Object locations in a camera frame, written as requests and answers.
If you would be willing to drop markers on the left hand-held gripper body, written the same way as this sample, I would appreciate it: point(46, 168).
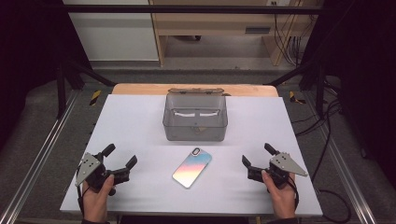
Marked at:
point(93, 174)

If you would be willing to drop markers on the person's right hand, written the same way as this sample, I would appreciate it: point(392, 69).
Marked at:
point(283, 202)

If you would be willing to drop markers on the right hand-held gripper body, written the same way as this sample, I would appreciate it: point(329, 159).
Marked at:
point(281, 166)

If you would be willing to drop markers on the transparent grey plastic box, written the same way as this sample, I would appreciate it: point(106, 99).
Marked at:
point(195, 130)

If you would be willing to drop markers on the pastel gradient phone case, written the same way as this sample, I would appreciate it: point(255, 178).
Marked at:
point(191, 168)

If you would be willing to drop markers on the wooden table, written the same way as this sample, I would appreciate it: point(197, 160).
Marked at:
point(140, 89)

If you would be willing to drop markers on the transparent grey box lid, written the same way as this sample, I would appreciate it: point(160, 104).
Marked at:
point(196, 91)

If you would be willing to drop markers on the white cabinet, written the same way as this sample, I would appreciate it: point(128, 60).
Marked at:
point(115, 34)

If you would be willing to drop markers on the black horizontal frame bar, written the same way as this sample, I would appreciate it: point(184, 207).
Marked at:
point(186, 9)

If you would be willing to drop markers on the person's left hand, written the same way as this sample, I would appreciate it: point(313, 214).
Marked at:
point(95, 202)

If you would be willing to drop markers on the light wooden desk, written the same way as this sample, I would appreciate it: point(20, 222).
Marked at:
point(211, 21)

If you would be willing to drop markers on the aluminium floor rail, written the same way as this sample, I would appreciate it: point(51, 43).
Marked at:
point(40, 152)
point(345, 174)

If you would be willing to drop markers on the black metal frame stand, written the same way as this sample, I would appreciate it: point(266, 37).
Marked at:
point(61, 90)
point(319, 90)

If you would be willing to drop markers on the black curtain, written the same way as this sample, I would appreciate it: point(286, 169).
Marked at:
point(28, 46)
point(364, 62)

